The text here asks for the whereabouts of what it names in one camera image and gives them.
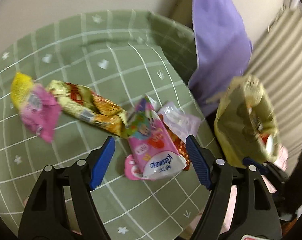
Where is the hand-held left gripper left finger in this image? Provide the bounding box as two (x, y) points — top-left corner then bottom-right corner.
(17, 136), (116, 240)

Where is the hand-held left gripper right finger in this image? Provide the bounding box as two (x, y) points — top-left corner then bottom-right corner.
(185, 134), (283, 240)

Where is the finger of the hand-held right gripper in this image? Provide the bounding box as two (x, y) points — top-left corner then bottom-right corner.
(242, 157), (290, 182)

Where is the red snack packet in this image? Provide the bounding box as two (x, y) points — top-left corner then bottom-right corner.
(161, 115), (191, 172)

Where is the small pink round packet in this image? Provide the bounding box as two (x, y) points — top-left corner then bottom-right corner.
(123, 154), (144, 180)

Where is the white pink tissue pack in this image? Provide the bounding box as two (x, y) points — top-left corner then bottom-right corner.
(126, 95), (187, 182)

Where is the clear purple plastic bag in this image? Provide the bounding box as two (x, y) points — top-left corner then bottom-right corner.
(158, 102), (202, 143)

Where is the yellow plastic bin bag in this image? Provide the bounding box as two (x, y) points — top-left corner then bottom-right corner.
(213, 75), (280, 168)

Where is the yellow snack packet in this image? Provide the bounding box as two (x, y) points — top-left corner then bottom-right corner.
(46, 80), (128, 138)

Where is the small yellow packet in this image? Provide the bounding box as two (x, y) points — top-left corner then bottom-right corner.
(10, 72), (35, 109)

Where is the pink floral bedding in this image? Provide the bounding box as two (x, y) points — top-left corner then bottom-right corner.
(223, 145), (289, 233)

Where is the green checked tablecloth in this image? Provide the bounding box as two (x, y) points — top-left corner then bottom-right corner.
(0, 10), (216, 240)

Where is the beige striped curtain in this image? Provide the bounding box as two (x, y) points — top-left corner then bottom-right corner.
(246, 5), (302, 155)

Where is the purple cloth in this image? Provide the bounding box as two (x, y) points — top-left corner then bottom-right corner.
(188, 0), (253, 117)

